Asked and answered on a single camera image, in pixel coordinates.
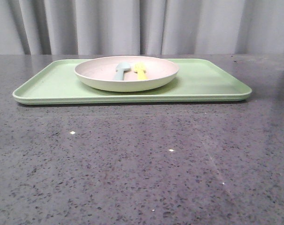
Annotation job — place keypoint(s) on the grey pleated curtain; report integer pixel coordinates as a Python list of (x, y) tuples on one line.
[(152, 27)]

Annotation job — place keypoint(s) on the light blue plastic spoon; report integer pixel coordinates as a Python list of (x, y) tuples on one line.
[(121, 68)]

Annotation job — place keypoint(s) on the cream round plate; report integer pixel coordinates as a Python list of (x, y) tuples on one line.
[(99, 73)]

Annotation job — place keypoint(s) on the yellow plastic fork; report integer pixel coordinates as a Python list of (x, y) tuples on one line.
[(140, 69)]

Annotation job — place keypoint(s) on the light green rectangular tray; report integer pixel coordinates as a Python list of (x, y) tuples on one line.
[(197, 81)]

